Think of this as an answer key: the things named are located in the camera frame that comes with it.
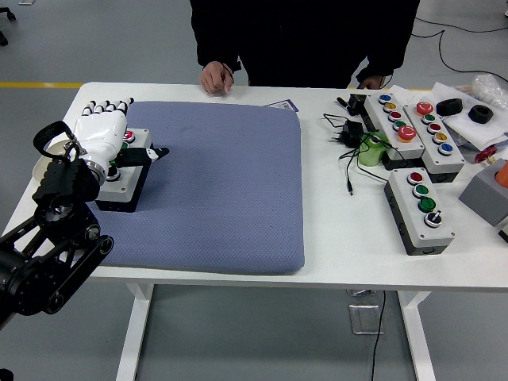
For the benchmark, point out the person's left hand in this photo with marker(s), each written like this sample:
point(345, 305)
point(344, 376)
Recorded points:
point(373, 82)

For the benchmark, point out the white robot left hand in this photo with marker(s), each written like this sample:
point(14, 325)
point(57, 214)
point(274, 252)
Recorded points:
point(99, 131)

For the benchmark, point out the person's right hand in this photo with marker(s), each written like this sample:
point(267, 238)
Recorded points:
point(212, 77)

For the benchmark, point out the grey four-button control box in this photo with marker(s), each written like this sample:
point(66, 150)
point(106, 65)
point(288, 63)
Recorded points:
point(119, 190)
point(436, 238)

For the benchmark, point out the grey five-button control box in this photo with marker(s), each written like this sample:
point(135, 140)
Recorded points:
point(448, 162)
point(412, 148)

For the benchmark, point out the small black device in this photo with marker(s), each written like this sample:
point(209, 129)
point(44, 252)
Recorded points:
point(357, 101)

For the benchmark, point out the black power adapter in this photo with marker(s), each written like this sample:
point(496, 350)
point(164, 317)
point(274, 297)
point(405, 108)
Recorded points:
point(352, 131)

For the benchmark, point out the translucent shallow dish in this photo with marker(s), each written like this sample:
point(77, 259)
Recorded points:
point(39, 168)

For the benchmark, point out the green tape roll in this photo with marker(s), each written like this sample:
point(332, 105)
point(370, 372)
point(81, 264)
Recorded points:
point(369, 155)

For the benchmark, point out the purple and white card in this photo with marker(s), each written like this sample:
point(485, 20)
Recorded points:
point(283, 105)

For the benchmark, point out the person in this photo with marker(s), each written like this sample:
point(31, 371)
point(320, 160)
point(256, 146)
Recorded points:
point(309, 39)

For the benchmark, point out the white paper sheet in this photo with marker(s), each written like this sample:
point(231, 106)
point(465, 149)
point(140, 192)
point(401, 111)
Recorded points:
point(468, 131)

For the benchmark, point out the blue-grey padded mat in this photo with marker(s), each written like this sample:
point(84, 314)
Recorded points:
point(218, 190)

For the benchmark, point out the clear bubble wrap bag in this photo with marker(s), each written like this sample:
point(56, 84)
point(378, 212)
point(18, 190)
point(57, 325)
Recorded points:
point(488, 89)

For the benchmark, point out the black office chair base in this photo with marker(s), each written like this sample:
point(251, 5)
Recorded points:
point(3, 39)

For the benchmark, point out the red valve knob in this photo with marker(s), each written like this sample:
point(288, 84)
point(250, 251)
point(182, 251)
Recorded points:
point(486, 154)

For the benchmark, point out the grey block housing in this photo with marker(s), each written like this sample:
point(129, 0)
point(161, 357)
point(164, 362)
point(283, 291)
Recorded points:
point(482, 194)

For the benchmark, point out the orange cylinder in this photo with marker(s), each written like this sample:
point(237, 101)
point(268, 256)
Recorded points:
point(503, 172)

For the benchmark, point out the white box with black edge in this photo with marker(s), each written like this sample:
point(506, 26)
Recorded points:
point(504, 232)

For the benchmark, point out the white table leg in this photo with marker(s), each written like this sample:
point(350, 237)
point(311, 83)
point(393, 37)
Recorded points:
point(133, 337)
point(418, 337)

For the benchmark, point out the silver floor socket plate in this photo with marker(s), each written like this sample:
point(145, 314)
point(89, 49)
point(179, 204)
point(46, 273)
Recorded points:
point(365, 319)

